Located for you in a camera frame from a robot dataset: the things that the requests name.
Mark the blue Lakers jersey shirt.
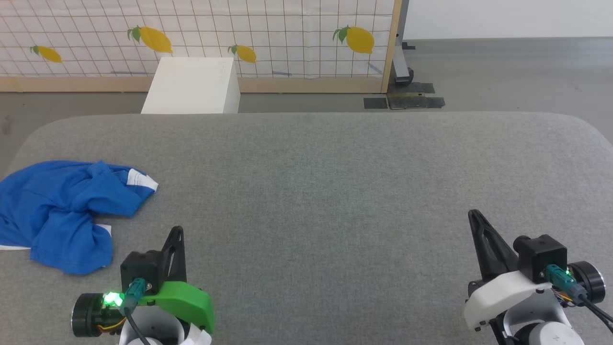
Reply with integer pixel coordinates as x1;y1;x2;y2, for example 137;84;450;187
0;161;159;276

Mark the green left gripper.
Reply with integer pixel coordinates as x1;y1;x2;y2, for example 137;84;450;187
139;227;215;334

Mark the grey fabric sofa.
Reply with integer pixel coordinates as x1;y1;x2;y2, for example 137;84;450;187
0;112;613;345

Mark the white paper tag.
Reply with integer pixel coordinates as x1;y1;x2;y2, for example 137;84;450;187
184;323;212;345

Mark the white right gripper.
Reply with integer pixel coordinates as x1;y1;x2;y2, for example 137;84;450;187
463;209;557;332

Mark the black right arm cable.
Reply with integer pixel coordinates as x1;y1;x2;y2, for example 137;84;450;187
545;264;613;334

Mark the white box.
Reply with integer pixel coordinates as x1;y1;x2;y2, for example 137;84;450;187
141;57;241;115

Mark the grey metal stand with caster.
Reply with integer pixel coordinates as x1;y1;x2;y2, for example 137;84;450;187
390;0;417;87

